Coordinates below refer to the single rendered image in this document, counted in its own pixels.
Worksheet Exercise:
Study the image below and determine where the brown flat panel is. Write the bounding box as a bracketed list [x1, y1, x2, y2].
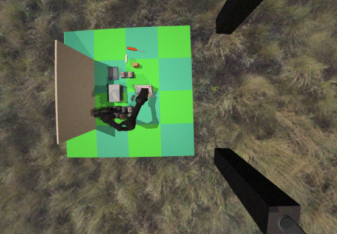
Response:
[55, 40, 96, 144]

